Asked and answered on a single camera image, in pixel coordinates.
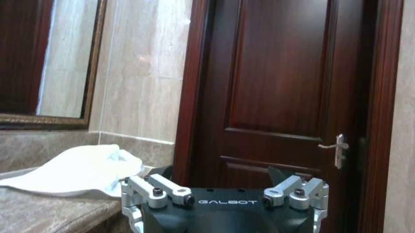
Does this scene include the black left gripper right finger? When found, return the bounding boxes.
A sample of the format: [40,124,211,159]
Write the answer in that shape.
[263,166,330,233]

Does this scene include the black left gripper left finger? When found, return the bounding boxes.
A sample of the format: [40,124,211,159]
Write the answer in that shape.
[120,164,192,233]

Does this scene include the white towel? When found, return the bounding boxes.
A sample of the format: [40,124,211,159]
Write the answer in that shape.
[0,143,146,199]

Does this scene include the dark wooden door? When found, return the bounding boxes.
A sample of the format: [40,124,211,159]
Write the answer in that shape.
[190,0,379,233]

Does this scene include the silver door handle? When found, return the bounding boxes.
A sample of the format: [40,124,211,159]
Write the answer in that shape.
[318,133,350,169]

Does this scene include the dark wooden door frame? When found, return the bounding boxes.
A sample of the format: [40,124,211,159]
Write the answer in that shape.
[172,0,405,233]

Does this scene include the framed wall mirror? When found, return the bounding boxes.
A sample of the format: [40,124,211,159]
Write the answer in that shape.
[0,0,108,131]

